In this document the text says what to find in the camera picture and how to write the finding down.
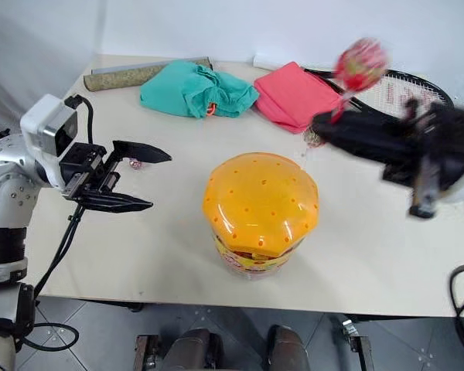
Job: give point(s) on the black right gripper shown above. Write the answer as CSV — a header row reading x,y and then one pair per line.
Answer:
x,y
441,147

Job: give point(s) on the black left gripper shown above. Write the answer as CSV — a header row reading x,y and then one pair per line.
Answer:
x,y
83,166

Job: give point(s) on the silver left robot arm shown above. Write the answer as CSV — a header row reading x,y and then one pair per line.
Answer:
x,y
7,166

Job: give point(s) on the orange burger-shaped jar lid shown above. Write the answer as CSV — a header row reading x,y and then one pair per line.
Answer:
x,y
259,201

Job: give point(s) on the printed plastic lollipop jar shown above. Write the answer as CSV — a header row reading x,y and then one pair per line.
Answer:
x,y
251,264

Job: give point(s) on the small pink wrapped lollipop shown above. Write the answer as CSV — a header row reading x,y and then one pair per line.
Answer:
x,y
135,164

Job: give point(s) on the gold red wrapped lollipop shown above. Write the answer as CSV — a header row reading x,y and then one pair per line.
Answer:
x,y
313,138

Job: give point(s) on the black tennis racket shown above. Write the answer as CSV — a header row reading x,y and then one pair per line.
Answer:
x,y
410,75

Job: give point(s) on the folded pink cloth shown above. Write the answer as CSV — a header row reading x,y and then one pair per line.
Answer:
x,y
294,96

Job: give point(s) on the olive rolled mat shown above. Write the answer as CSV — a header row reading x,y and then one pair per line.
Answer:
x,y
116,79

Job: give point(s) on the teal cloth bag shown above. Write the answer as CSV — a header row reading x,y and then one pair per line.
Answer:
x,y
185,89

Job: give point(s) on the grey flat strip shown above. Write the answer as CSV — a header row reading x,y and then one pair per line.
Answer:
x,y
112,69

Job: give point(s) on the dark rounded shape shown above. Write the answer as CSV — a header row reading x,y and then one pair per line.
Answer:
x,y
193,349
288,348

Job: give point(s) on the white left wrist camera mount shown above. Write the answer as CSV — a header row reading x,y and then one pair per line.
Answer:
x,y
42,120

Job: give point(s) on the metal table leg bracket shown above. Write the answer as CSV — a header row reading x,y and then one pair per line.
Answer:
x,y
145,353
357,344

